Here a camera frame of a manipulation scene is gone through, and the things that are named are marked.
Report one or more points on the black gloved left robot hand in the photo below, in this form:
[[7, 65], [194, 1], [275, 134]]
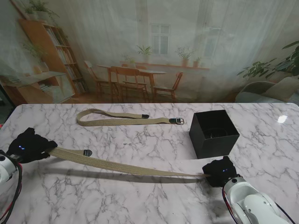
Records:
[[30, 149]]

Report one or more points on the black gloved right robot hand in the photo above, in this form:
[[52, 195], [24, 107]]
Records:
[[219, 171]]

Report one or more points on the black square storage box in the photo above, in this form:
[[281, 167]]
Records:
[[215, 147]]

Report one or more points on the black woven belt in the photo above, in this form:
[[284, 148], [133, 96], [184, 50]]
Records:
[[216, 133]]

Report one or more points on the beige woven belt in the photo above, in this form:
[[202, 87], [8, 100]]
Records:
[[116, 164]]

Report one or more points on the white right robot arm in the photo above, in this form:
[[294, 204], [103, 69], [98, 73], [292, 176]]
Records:
[[252, 203]]

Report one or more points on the beige woven belt looped end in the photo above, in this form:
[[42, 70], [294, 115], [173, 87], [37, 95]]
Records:
[[140, 121]]

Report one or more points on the printed room scene backdrop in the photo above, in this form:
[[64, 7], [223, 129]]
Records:
[[149, 35]]

